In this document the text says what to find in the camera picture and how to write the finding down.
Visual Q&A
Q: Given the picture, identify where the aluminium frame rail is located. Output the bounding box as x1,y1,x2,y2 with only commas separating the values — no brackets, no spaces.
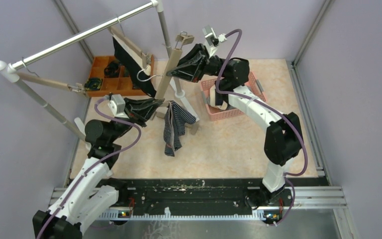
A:
47,186,348,210

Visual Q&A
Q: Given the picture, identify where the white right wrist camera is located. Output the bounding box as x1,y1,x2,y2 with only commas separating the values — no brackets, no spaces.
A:
202,25,227,57

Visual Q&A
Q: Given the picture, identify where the orange wooden tray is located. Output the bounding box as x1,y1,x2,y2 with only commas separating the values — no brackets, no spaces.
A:
84,56,146,97

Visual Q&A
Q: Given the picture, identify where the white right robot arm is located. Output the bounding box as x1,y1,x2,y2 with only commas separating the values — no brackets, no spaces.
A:
166,44,306,205

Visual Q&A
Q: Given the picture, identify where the beige hanger of navy underwear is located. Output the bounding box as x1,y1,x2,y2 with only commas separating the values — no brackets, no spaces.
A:
155,111,199,135

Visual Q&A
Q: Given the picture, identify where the silver clothes rack rail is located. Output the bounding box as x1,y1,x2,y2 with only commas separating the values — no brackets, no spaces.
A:
0,0,200,149

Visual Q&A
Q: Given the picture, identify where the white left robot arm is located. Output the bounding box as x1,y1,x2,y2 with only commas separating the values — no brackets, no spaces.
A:
32,95,164,239

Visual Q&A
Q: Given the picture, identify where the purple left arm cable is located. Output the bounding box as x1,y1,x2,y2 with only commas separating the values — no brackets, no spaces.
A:
35,96,142,239

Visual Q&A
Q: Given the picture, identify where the beige hanger of striped underwear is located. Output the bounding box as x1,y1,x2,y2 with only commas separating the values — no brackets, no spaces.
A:
155,31,194,100

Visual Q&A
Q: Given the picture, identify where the pink plastic basket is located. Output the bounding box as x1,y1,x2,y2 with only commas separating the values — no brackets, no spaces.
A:
199,71,268,121

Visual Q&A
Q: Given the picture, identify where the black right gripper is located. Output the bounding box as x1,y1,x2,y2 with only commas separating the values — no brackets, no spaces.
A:
165,44,228,84

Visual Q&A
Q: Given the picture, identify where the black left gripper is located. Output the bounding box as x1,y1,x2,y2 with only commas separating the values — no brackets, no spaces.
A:
108,97,161,143

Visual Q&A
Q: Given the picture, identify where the beige hanger of black underwear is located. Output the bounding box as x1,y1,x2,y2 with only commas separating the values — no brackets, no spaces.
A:
107,26,154,82

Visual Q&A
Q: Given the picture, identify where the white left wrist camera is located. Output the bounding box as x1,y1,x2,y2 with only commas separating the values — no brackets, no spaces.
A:
108,94,127,118

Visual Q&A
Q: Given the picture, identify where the beige clip hanger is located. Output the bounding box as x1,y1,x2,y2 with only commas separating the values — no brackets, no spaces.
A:
17,72,87,96

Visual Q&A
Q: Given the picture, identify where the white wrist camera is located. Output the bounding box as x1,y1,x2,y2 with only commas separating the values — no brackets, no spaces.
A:
108,94,127,118
202,25,227,57

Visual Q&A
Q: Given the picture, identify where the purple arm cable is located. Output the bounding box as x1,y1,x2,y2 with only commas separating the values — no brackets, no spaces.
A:
35,96,142,239
214,29,309,227

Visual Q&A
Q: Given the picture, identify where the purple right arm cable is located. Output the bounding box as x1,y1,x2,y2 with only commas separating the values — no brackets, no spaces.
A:
214,29,309,227

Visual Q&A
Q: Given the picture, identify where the black underwear beige waistband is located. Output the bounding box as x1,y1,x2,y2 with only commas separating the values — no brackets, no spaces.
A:
112,37,156,97

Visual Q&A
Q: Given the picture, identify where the navy white striped underwear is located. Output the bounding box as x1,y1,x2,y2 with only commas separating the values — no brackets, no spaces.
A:
163,101,196,157

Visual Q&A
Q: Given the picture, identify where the navy underwear beige waistband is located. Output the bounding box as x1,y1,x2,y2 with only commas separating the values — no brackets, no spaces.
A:
206,85,235,111

